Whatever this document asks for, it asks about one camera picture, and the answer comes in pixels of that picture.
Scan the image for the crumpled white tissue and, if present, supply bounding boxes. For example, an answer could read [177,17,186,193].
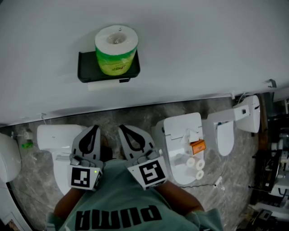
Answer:
[179,128,200,144]

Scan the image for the white toilet with flat lid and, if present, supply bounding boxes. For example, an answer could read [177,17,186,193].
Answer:
[151,112,206,186]

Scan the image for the black wall paper holder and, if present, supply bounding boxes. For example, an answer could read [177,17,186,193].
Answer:
[77,51,141,83]

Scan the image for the green toilet paper roll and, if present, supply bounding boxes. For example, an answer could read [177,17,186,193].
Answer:
[94,25,139,76]

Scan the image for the person's left forearm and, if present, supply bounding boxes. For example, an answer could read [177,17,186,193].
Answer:
[53,187,84,221]

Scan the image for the person's black trousers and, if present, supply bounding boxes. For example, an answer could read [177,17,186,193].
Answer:
[100,145,113,162]

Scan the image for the black power cable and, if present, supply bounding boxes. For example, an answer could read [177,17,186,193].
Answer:
[180,184,217,188]

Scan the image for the folded white tissue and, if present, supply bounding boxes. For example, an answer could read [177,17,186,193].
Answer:
[175,154,188,169]

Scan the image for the brown wooden board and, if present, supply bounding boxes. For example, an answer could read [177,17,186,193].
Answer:
[257,93,270,151]

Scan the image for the white toilet with tall tank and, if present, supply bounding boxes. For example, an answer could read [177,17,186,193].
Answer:
[202,105,250,157]

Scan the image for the person's green t-shirt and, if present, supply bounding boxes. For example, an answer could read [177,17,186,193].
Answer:
[46,159,224,231]

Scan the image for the white egg-shaped toilet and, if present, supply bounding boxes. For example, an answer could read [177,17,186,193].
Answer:
[0,133,23,183]

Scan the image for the white toilet with boxy tank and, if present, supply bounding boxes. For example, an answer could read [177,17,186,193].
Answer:
[37,124,89,196]

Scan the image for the orange tissue box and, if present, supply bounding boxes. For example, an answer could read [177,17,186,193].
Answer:
[189,139,206,155]

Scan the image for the white plastic device housing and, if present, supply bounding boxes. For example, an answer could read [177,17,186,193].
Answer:
[232,95,261,133]

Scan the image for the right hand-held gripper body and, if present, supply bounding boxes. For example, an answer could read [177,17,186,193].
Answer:
[126,148,169,191]

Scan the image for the dark equipment rack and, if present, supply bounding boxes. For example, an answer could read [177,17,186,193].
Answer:
[248,97,289,226]

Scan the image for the person's right forearm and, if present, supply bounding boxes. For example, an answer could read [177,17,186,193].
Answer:
[155,181,205,215]

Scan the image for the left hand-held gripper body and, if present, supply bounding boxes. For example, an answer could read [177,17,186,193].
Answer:
[66,153,106,192]

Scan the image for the metal water valve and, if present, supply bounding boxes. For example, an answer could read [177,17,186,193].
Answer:
[10,130,32,139]

